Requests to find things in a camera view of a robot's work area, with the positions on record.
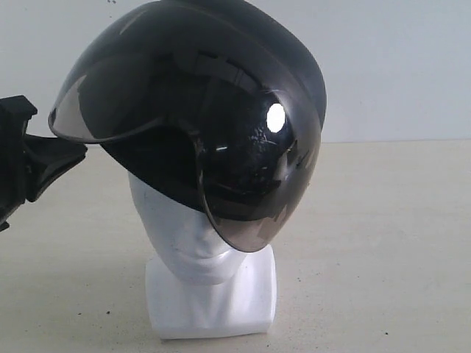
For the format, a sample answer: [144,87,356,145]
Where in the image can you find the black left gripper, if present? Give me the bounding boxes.
[1,95,88,231]

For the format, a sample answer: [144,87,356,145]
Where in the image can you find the black helmet with tinted visor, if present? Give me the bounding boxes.
[48,1,327,252]

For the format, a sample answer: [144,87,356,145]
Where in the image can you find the white mannequin head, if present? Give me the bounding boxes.
[128,174,277,340]

